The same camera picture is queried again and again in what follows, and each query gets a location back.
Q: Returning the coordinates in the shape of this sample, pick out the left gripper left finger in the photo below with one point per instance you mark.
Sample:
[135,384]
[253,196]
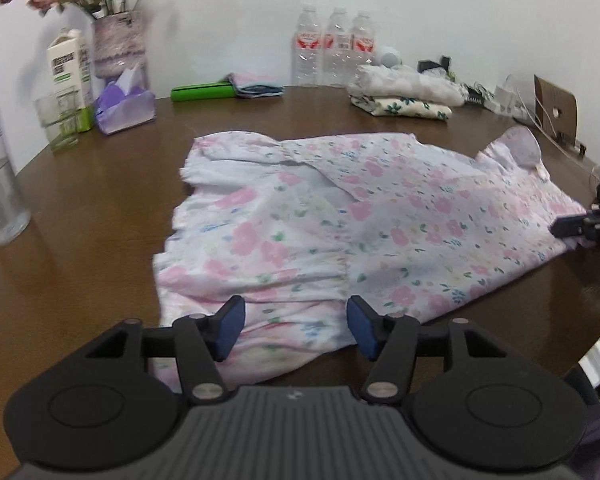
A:
[117,362]

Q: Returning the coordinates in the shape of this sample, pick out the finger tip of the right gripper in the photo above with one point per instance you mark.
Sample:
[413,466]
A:
[571,226]

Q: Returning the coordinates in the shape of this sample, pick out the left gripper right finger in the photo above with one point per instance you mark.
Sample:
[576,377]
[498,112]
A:
[394,343]

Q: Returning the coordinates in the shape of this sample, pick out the pink floral garment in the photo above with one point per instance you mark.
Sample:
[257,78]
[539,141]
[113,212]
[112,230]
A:
[297,227]

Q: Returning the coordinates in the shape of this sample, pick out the brown cardboard stand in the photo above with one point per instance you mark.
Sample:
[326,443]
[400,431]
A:
[558,111]

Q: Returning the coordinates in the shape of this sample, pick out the white crumpled cloth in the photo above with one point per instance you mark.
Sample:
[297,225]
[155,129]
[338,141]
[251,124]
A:
[401,81]

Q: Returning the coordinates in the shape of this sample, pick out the folded green floral cloth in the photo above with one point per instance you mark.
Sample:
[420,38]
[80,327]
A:
[402,107]

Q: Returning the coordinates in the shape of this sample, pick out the black small gadget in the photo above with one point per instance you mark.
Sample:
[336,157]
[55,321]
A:
[439,68]

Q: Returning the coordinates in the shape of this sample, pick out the white round device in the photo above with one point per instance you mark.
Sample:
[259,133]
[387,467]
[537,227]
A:
[387,57]

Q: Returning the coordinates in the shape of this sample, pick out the purple tissue pack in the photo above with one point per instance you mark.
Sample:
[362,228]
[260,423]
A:
[125,103]

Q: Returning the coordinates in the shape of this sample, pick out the folded pink blue cloth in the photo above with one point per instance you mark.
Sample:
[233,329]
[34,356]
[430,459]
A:
[249,86]

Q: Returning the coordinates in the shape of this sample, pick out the clear drinking glass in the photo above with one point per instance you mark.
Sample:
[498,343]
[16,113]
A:
[58,115]

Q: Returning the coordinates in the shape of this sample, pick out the right water bottle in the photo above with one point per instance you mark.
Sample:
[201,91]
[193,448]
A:
[362,39]

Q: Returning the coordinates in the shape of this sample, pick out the white green carton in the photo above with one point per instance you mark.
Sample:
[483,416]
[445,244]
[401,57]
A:
[69,62]

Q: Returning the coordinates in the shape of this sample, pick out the lace-wrapped flower vase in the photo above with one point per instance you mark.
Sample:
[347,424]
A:
[118,45]

